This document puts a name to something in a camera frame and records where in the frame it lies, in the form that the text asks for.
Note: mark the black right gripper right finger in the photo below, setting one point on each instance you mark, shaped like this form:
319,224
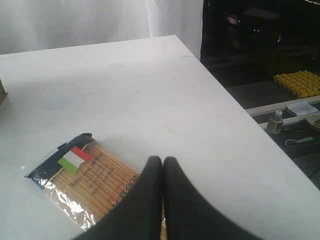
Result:
188,215

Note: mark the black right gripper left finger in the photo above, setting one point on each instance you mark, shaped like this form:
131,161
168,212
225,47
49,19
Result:
138,216

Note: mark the spaghetti packet with Italian flag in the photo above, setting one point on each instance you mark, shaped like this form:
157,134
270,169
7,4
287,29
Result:
84,180

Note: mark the small clear plastic bottle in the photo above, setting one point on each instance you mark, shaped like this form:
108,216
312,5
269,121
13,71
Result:
275,122

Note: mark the light blue peeler tool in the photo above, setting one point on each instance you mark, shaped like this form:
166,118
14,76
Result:
298,141

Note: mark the white folded cloth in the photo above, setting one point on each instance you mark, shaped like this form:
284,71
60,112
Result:
301,109

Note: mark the yellow egg tray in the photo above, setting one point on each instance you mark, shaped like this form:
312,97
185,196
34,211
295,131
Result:
302,84

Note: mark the white backdrop curtain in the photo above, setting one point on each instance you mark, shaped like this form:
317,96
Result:
29,25

